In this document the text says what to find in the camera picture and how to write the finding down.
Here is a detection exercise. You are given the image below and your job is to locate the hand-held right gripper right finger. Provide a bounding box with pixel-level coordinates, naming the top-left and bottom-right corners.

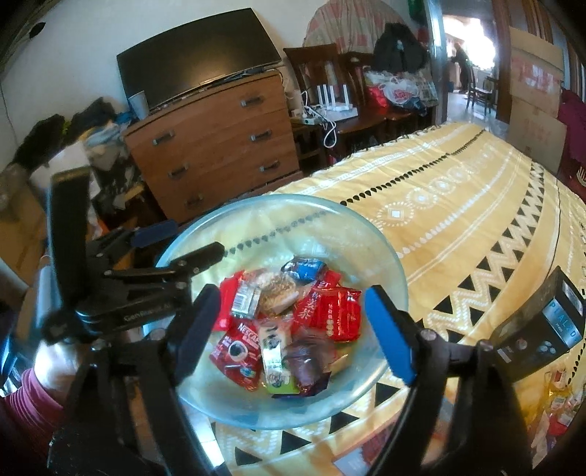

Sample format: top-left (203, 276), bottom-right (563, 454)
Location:
top-left (364, 284), bottom-right (534, 476)

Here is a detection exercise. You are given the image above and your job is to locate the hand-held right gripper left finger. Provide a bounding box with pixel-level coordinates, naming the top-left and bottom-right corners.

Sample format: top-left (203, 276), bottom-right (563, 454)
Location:
top-left (48, 284), bottom-right (230, 476)

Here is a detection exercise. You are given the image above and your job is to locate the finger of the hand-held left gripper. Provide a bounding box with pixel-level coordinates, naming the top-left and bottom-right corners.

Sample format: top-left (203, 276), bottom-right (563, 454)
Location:
top-left (89, 220), bottom-right (180, 264)
top-left (104, 242), bottom-right (226, 294)

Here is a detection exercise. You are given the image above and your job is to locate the red coffee packet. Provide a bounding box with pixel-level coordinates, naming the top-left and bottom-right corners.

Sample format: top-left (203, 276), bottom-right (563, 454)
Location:
top-left (209, 318), bottom-right (264, 392)

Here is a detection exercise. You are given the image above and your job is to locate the large red tea packet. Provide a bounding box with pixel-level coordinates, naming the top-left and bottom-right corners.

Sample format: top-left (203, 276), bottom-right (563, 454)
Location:
top-left (293, 286), bottom-right (362, 343)

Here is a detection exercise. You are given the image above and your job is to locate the clear glass bowl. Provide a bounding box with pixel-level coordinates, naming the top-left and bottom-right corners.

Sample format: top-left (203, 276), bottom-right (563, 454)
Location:
top-left (153, 194), bottom-right (410, 431)

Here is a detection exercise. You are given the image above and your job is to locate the white green snack packet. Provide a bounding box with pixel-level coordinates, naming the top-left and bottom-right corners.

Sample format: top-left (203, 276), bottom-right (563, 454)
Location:
top-left (259, 320), bottom-right (298, 397)

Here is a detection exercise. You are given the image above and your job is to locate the purple snack packet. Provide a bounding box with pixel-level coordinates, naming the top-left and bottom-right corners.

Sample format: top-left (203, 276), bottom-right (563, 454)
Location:
top-left (284, 336), bottom-right (333, 397)

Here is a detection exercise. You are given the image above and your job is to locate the clear cracker packet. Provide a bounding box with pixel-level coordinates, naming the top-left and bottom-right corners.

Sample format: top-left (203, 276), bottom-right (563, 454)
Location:
top-left (256, 270), bottom-right (303, 316)

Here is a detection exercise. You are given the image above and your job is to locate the person's left hand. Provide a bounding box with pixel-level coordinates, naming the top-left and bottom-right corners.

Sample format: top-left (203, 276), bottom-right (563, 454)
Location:
top-left (34, 339), bottom-right (92, 391)

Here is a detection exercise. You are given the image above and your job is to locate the small silver snack packet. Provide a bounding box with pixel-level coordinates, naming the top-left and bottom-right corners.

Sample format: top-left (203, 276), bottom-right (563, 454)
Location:
top-left (231, 279), bottom-right (262, 319)

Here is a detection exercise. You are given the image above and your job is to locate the brown cardboard box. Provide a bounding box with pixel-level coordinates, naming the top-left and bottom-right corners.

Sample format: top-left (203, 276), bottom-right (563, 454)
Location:
top-left (0, 165), bottom-right (51, 275)

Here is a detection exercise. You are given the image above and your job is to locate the small red snack packet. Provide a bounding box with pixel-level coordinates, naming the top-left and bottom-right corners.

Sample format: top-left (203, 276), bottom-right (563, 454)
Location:
top-left (311, 269), bottom-right (342, 294)

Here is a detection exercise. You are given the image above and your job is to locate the black furry garment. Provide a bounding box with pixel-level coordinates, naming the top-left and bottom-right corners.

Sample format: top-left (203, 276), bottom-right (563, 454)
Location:
top-left (11, 114), bottom-right (67, 172)

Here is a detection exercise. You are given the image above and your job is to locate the pile of clothes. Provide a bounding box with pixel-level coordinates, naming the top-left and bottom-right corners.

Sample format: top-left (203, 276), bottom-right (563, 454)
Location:
top-left (64, 96), bottom-right (152, 202)

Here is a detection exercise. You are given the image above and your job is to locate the blue snack packet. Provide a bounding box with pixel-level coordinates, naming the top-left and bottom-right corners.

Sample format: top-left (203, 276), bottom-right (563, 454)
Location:
top-left (280, 257), bottom-right (328, 282)

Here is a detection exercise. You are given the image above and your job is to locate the brown wooden dresser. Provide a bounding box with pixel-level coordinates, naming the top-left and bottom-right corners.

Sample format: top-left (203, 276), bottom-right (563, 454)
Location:
top-left (123, 68), bottom-right (303, 225)

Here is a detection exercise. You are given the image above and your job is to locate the yellow printed tablecloth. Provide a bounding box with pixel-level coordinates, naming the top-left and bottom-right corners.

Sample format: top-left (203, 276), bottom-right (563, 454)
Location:
top-left (201, 121), bottom-right (586, 476)

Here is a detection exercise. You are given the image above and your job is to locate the dark tall carton box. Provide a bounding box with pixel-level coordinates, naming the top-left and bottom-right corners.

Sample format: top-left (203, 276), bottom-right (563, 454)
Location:
top-left (490, 265), bottom-right (586, 383)

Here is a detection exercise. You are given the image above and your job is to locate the black flat television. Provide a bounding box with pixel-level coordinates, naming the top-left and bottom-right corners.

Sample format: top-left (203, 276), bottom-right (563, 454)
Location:
top-left (116, 7), bottom-right (282, 113)

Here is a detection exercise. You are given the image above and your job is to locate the pile of mixed snack packets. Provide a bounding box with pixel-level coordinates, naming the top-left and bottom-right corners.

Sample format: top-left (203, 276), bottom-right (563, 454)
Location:
top-left (526, 366), bottom-right (584, 458)

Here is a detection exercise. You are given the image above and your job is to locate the white router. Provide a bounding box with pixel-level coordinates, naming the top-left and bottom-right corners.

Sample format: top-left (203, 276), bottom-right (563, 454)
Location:
top-left (314, 82), bottom-right (358, 115)

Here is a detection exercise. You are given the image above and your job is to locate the dark wooden chair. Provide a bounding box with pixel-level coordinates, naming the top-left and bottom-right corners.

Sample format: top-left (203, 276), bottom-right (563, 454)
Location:
top-left (341, 50), bottom-right (435, 133)
top-left (283, 43), bottom-right (387, 161)

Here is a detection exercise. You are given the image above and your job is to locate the red plastic bag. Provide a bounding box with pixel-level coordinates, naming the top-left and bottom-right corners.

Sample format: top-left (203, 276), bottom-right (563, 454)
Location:
top-left (364, 80), bottom-right (390, 111)

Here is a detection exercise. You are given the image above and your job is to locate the white printed plastic bag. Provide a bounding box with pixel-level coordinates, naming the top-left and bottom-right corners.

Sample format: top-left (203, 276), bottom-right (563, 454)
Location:
top-left (380, 75), bottom-right (422, 108)

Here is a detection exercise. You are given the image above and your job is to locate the flat cardboard box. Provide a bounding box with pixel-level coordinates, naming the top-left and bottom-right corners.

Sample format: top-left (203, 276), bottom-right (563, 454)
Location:
top-left (508, 98), bottom-right (568, 175)
top-left (506, 25), bottom-right (566, 101)

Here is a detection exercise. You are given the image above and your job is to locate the small wooden chair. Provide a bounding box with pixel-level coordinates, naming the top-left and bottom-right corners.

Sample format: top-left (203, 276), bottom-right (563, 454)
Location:
top-left (466, 75), bottom-right (500, 113)

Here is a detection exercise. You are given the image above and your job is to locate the dark red cloth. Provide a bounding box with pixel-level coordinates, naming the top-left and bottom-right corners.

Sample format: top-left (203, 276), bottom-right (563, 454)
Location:
top-left (556, 89), bottom-right (586, 197)

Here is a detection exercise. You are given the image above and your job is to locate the pink checked cloth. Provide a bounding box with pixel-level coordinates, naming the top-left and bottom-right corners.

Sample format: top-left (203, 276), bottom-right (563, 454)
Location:
top-left (302, 0), bottom-right (413, 51)

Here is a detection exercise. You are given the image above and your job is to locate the black jacket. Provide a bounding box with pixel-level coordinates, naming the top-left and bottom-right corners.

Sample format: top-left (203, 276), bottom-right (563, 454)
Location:
top-left (371, 22), bottom-right (429, 74)

